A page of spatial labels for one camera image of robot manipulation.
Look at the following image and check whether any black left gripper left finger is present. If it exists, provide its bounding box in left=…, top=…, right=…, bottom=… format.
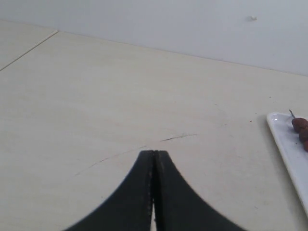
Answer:
left=67, top=150, right=154, bottom=231

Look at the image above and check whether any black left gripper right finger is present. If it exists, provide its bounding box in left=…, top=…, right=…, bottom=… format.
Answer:
left=153, top=150, right=244, bottom=231

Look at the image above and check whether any red meat chunk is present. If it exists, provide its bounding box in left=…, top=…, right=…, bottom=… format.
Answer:
left=299, top=128, right=308, bottom=143
left=292, top=117, right=308, bottom=133

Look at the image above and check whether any white rectangular tray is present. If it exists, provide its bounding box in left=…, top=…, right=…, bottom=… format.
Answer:
left=267, top=112, right=308, bottom=213

